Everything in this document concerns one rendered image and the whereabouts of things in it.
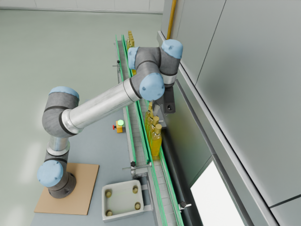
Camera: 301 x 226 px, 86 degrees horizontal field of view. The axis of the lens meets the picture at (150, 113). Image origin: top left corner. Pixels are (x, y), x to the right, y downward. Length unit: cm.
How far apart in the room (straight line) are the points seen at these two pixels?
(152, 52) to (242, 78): 29
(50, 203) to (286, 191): 110
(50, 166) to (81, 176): 25
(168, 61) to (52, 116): 45
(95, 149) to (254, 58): 111
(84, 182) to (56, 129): 61
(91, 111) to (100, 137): 80
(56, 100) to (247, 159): 68
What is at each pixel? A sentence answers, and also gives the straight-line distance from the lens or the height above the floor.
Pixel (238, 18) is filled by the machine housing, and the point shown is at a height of 171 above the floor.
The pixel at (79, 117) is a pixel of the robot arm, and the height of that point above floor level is 143.
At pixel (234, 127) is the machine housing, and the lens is 58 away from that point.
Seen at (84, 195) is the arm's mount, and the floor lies 77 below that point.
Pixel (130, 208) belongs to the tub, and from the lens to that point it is 110.
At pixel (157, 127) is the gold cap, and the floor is 116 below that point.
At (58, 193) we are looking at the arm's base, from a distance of 114.
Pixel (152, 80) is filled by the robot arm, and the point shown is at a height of 158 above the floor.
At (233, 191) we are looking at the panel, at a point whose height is 132.
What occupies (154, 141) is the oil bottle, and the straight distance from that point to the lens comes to 94.
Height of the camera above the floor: 184
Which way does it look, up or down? 47 degrees down
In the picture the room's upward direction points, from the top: 7 degrees clockwise
